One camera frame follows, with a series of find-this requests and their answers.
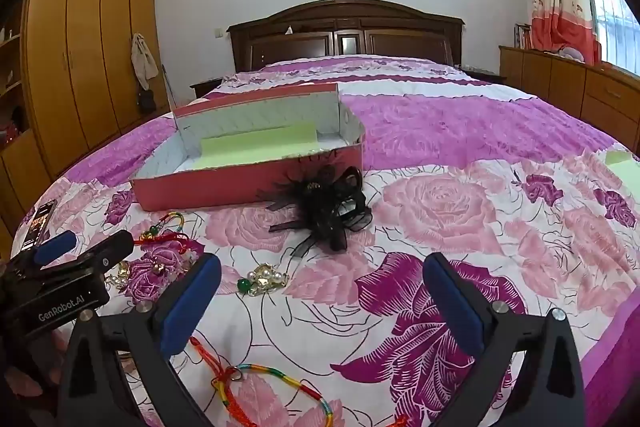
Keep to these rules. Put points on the wooden sideboard cabinet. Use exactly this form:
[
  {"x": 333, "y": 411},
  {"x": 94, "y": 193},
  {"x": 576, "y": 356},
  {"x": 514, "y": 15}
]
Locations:
[{"x": 570, "y": 82}]

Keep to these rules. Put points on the gold hair clip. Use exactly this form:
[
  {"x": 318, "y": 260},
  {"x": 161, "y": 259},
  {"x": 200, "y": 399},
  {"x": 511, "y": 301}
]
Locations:
[{"x": 160, "y": 268}]

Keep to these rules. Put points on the pink cardboard box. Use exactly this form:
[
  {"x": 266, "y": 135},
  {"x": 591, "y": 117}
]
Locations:
[{"x": 200, "y": 194}]

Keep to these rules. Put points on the light green paper sheet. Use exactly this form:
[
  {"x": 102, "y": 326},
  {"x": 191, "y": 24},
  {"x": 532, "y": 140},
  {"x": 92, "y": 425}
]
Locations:
[{"x": 250, "y": 147}]

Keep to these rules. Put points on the dark wooden headboard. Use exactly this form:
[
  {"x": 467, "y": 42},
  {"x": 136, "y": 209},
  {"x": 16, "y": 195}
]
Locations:
[{"x": 350, "y": 22}]

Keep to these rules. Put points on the black feather hair accessory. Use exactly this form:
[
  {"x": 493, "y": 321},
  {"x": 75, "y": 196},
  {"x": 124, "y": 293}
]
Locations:
[{"x": 320, "y": 207}]

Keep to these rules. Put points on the small green paper piece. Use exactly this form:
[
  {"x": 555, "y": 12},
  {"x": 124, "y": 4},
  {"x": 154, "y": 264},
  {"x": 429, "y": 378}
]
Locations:
[{"x": 625, "y": 164}]

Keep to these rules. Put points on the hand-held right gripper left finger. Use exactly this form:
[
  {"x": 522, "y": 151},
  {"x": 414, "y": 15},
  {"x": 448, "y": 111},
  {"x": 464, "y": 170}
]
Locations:
[{"x": 190, "y": 307}]

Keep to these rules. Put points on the pink floral quilt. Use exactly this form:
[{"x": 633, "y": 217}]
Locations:
[{"x": 450, "y": 132}]

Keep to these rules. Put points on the hanging beige cloth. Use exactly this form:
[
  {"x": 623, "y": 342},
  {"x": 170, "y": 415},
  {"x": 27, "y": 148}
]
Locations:
[{"x": 144, "y": 59}]

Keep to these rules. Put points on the wooden open shelf unit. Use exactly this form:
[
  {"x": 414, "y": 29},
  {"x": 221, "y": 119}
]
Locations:
[{"x": 15, "y": 177}]

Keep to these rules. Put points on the dark wooden nightstand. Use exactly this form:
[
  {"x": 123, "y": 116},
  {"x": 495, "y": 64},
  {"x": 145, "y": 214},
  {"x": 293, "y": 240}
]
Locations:
[
  {"x": 482, "y": 74},
  {"x": 205, "y": 88}
]

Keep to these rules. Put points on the small dark hanging bag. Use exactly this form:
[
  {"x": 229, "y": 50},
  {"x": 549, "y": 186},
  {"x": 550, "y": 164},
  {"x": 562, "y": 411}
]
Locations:
[{"x": 146, "y": 103}]

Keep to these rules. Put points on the wooden wardrobe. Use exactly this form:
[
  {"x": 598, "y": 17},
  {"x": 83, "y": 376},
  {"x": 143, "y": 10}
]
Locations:
[{"x": 75, "y": 57}]

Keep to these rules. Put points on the gold pearl ornament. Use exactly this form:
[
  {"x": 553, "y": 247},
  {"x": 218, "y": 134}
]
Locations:
[{"x": 120, "y": 277}]

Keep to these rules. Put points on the black smartphone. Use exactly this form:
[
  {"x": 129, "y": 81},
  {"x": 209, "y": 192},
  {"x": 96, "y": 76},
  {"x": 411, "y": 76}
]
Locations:
[{"x": 42, "y": 219}]

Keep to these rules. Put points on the thin leaning stick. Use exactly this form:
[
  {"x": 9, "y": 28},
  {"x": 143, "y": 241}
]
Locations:
[{"x": 169, "y": 88}]

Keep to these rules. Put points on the red box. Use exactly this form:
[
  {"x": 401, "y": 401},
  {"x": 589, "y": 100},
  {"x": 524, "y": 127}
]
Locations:
[{"x": 7, "y": 132}]

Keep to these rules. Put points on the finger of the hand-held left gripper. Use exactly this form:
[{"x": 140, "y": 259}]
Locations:
[
  {"x": 55, "y": 247},
  {"x": 107, "y": 252}
]

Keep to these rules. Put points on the pink soft bundle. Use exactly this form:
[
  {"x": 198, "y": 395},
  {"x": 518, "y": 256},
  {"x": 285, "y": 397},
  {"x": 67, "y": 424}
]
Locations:
[{"x": 571, "y": 53}]

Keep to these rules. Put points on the barred window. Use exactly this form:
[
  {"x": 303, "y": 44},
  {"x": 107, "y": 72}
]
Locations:
[{"x": 612, "y": 22}]

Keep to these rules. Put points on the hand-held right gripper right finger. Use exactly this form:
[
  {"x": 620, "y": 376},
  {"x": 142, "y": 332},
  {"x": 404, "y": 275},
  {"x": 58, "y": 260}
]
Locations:
[{"x": 452, "y": 302}]

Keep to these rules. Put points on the person's left hand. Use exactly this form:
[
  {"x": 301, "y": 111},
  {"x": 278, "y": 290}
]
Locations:
[{"x": 20, "y": 382}]

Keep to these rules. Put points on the row of books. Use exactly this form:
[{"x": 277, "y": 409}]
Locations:
[{"x": 523, "y": 37}]

